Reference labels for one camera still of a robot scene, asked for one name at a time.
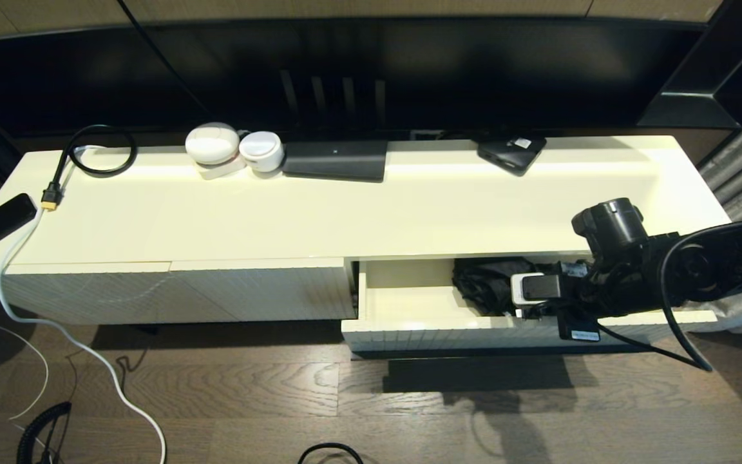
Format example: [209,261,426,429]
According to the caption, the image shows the black umbrella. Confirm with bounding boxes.
[453,258,565,316]

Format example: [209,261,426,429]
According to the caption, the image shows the white fluted drawer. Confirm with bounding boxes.
[342,255,719,354]

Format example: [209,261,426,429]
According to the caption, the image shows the white TV cabinet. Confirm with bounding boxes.
[0,134,732,326]

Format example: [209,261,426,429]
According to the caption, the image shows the small black box white label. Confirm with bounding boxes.
[477,135,547,176]

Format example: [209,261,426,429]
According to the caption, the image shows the black flat set-top box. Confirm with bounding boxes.
[281,139,388,183]

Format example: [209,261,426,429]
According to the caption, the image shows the black television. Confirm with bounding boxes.
[0,18,713,139]

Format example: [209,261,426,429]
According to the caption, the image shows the small white round device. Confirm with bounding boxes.
[238,131,284,173]

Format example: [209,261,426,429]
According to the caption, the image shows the large white round device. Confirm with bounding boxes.
[184,122,240,168]

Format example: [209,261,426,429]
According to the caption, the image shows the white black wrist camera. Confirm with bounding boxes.
[511,273,564,310]

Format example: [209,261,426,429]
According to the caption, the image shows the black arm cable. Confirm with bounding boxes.
[596,222,742,372]

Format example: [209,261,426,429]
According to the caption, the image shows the black cable loop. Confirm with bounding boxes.
[298,442,364,464]

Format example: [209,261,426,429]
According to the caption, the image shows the black wall shelf unit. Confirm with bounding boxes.
[635,0,742,130]

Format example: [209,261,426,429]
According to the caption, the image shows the thin white cable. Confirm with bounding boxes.
[0,303,51,452]

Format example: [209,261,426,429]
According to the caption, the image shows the black HDMI cable yellow plug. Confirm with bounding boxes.
[40,124,137,211]

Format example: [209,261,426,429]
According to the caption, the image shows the black coiled cable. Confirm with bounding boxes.
[17,403,73,464]

